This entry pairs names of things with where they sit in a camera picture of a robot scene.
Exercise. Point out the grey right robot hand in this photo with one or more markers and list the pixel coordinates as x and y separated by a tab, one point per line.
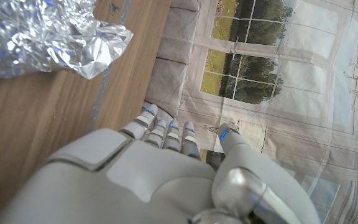
154	183

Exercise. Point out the aluminum foil sheet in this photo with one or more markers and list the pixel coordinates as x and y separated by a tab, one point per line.
42	37

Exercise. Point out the printed window room backdrop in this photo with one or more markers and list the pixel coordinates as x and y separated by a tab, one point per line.
291	93

